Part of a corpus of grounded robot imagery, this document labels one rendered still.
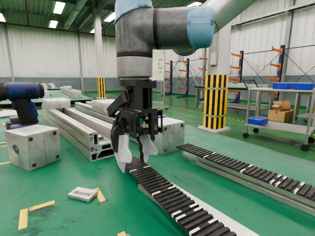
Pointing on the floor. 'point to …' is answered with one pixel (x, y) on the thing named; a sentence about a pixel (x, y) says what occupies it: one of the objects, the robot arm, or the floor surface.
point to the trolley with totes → (257, 121)
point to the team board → (159, 70)
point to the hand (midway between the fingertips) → (132, 163)
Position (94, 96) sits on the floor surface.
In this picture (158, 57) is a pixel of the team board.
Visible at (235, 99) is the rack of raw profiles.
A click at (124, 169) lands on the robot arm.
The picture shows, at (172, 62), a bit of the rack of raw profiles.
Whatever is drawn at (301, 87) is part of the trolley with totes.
